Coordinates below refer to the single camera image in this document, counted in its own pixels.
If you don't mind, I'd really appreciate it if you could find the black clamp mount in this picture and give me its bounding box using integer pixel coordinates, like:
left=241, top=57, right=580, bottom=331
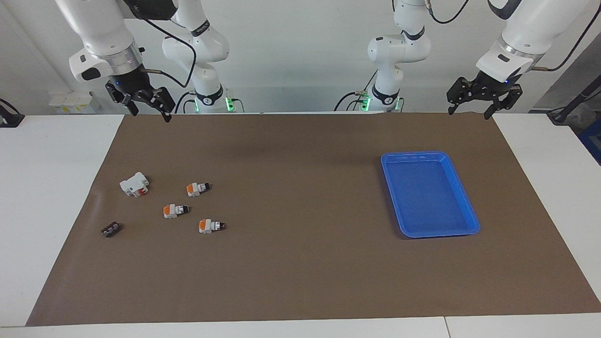
left=0, top=98, right=25, bottom=128

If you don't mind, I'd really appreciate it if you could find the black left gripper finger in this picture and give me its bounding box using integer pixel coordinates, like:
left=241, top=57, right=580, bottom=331
left=484, top=84, right=523, bottom=120
left=446, top=77, right=476, bottom=115

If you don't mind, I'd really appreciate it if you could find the black stand pole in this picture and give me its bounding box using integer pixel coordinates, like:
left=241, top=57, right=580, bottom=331
left=547, top=75, right=601, bottom=125

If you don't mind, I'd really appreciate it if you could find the white background box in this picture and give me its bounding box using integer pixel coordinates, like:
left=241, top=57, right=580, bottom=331
left=48, top=91, right=101, bottom=114

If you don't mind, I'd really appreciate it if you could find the blue plastic tray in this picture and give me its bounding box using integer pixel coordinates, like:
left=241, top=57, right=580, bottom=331
left=380, top=151, right=481, bottom=239

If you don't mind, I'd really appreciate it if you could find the white red circuit breaker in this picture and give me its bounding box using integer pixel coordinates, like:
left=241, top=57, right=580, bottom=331
left=119, top=172, right=150, bottom=198

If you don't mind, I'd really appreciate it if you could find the brown table mat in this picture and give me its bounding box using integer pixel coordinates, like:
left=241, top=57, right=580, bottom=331
left=26, top=113, right=601, bottom=327

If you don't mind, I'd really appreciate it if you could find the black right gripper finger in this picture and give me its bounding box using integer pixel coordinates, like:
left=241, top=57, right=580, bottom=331
left=141, top=86, right=176, bottom=123
left=105, top=81, right=140, bottom=116

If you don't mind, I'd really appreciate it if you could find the blue background box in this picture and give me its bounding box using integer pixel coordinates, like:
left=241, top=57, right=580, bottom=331
left=578, top=117, right=601, bottom=166

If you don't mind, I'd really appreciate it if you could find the black base cable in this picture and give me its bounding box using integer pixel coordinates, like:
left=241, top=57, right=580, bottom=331
left=174, top=91, right=197, bottom=114
left=334, top=70, right=376, bottom=112

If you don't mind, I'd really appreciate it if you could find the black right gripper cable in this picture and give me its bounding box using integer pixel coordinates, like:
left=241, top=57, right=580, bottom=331
left=139, top=16, right=198, bottom=90

